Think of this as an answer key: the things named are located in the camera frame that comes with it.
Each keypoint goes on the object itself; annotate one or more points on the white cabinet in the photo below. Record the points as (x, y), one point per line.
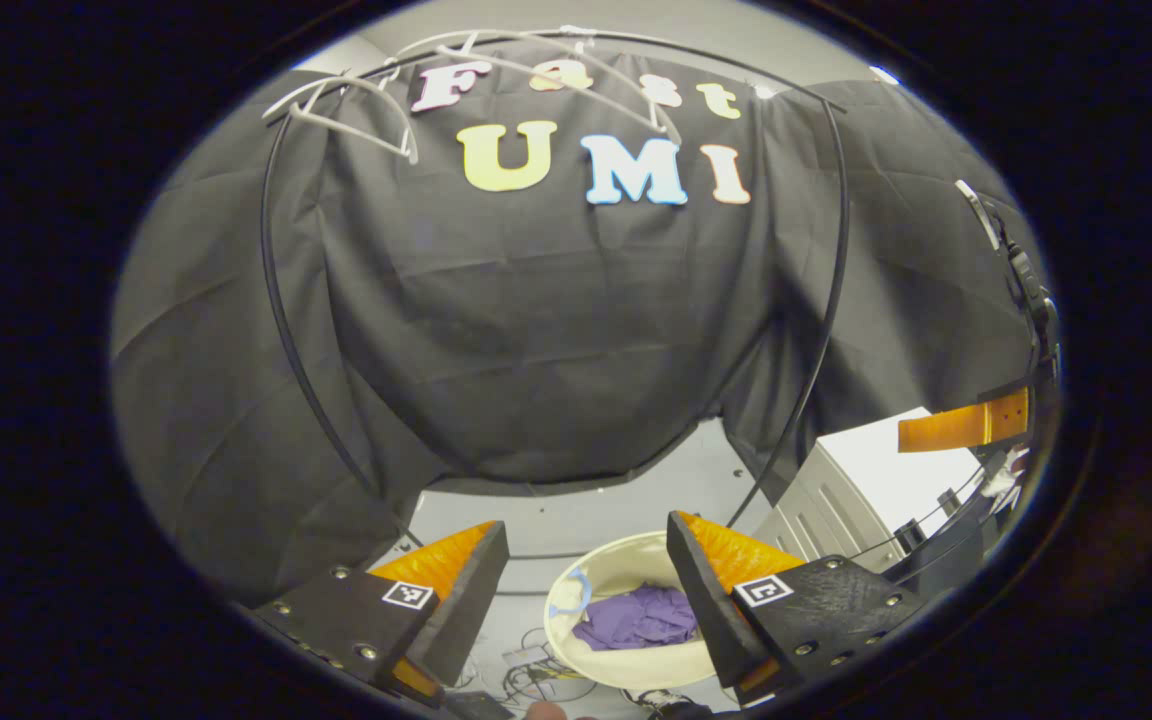
(876, 480)

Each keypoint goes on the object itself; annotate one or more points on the black stand with white clip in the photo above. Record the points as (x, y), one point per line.
(1021, 260)

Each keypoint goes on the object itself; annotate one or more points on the black backdrop cloth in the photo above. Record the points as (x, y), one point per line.
(536, 330)

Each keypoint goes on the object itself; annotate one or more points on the white plastic hanger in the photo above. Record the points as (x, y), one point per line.
(376, 140)
(536, 70)

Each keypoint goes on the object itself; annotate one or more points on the beige laundry hamper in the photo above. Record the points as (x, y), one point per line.
(616, 565)

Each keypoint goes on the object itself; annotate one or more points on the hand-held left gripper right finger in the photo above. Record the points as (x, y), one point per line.
(706, 600)

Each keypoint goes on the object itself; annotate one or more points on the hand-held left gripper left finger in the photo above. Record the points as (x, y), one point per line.
(466, 600)

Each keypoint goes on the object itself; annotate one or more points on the black metal clothes rack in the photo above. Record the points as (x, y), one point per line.
(281, 320)

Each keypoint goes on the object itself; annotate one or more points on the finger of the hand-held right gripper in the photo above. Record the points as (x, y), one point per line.
(956, 428)

